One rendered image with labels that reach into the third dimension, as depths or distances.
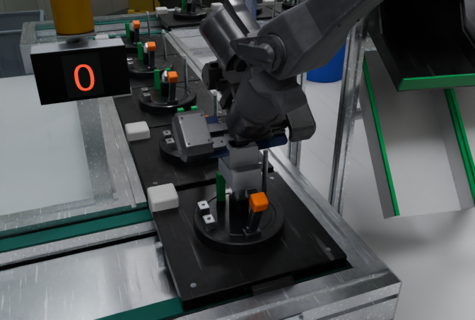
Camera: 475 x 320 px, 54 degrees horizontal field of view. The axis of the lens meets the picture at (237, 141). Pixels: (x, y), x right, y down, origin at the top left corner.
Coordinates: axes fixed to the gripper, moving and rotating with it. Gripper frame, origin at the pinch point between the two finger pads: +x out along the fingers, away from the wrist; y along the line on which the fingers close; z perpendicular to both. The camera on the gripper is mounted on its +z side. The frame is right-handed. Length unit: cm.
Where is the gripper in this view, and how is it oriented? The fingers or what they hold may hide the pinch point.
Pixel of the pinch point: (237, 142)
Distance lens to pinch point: 65.6
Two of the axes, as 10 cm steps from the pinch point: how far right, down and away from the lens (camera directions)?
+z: -2.8, -8.9, 3.6
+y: -9.4, 1.7, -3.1
